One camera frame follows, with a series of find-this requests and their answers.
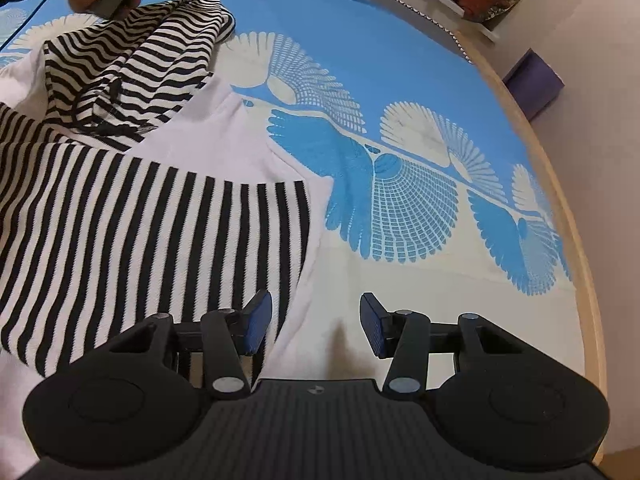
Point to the purple box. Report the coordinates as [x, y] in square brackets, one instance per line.
[537, 85]

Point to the black white striped small garment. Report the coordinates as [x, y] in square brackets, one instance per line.
[150, 220]

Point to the blue white patterned bed sheet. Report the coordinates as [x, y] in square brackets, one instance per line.
[400, 85]

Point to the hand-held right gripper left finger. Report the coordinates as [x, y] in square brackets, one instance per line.
[257, 322]

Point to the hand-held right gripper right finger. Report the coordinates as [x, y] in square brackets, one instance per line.
[372, 325]

